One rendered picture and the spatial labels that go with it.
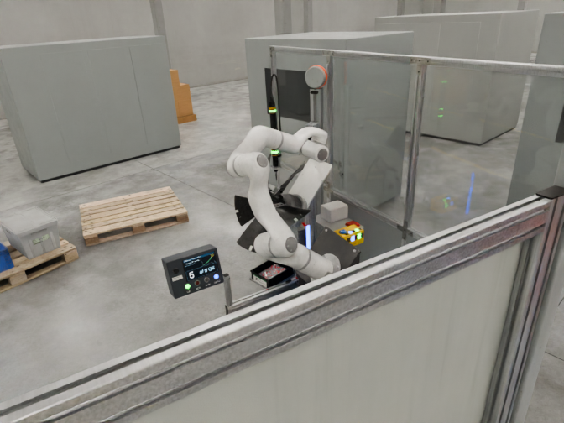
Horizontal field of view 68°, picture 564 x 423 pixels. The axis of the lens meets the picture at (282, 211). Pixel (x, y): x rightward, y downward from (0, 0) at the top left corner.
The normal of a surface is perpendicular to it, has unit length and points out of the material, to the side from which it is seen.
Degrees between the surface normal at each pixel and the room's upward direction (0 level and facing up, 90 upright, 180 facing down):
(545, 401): 0
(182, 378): 90
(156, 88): 90
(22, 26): 90
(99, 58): 90
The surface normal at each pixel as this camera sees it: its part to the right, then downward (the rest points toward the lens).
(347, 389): 0.50, 0.34
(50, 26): 0.67, 0.29
